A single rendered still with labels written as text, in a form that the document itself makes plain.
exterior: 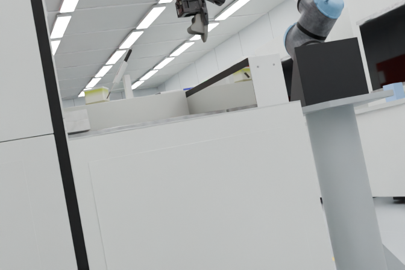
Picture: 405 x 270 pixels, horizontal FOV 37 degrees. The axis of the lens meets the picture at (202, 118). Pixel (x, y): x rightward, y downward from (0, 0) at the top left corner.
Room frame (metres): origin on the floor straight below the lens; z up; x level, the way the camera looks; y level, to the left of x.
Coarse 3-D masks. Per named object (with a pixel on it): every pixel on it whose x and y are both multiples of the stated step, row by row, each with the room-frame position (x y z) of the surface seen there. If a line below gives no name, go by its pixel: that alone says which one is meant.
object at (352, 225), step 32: (352, 96) 1.88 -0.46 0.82; (384, 96) 1.89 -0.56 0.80; (320, 128) 1.97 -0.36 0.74; (352, 128) 1.97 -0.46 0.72; (320, 160) 1.99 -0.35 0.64; (352, 160) 1.95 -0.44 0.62; (352, 192) 1.95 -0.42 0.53; (352, 224) 1.95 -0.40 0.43; (352, 256) 1.96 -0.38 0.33; (384, 256) 1.99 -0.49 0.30
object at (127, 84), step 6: (120, 66) 2.10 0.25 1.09; (126, 66) 2.08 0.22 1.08; (120, 72) 2.06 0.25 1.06; (120, 78) 2.07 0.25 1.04; (126, 78) 2.07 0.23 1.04; (126, 84) 2.07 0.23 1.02; (126, 90) 2.08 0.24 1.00; (132, 90) 2.08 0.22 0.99; (126, 96) 2.09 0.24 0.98; (132, 96) 2.08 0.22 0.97
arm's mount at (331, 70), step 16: (304, 48) 1.94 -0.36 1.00; (320, 48) 1.95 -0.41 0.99; (336, 48) 1.96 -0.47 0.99; (352, 48) 1.97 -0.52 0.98; (304, 64) 1.94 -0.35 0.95; (320, 64) 1.95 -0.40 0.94; (336, 64) 1.96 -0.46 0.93; (352, 64) 1.97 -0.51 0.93; (304, 80) 1.94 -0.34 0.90; (320, 80) 1.95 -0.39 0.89; (336, 80) 1.95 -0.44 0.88; (352, 80) 1.96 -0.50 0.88; (304, 96) 1.94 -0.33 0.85; (320, 96) 1.94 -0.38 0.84; (336, 96) 1.95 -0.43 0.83
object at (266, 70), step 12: (252, 60) 1.61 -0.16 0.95; (264, 60) 1.62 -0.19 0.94; (276, 60) 1.63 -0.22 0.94; (252, 72) 1.60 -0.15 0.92; (264, 72) 1.62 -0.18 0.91; (276, 72) 1.63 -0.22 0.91; (264, 84) 1.61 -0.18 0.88; (276, 84) 1.63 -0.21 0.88; (264, 96) 1.61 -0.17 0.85; (276, 96) 1.62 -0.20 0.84
